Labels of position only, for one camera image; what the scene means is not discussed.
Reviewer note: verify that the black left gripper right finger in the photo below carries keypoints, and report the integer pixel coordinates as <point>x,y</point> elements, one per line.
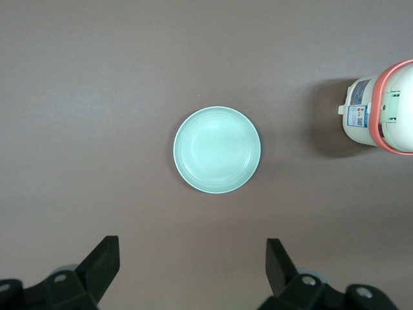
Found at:
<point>284,277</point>

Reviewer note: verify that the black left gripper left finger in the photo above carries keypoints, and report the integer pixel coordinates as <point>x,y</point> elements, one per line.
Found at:
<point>96,274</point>

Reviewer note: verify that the cream rice cooker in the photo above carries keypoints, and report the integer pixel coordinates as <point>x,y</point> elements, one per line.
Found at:
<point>358,135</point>

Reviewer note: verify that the pale green round plate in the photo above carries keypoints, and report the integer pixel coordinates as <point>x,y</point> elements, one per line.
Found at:
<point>217,150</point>

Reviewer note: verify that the brown table cloth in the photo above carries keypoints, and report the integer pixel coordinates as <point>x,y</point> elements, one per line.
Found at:
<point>96,97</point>

